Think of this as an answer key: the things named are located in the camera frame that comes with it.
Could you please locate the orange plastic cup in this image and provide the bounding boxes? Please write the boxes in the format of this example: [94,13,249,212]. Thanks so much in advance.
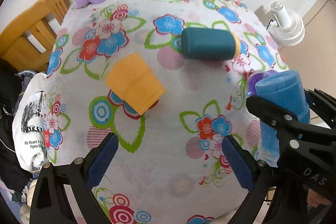
[105,53,166,115]

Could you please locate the blue plastic cup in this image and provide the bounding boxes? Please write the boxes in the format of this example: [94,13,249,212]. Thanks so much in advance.
[255,70,310,167]

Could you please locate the purple plastic cup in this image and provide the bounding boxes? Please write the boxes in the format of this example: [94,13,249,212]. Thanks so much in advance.
[247,70,278,97]

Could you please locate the white printed bag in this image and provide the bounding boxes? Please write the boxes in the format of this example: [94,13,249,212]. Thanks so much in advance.
[12,73,47,172]

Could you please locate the orange wooden chair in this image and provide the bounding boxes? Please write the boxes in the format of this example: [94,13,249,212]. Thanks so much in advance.
[1,0,70,72]

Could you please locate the person's right hand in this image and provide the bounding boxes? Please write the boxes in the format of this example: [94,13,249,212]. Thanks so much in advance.
[307,189,332,207]

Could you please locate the floral tablecloth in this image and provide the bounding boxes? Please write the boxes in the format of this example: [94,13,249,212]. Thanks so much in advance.
[43,0,287,223]

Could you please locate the white floor fan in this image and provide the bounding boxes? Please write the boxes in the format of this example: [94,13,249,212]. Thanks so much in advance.
[269,1,305,47]

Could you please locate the teal bottle with yellow cap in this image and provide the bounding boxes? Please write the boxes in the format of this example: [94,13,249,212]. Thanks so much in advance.
[181,27,241,61]

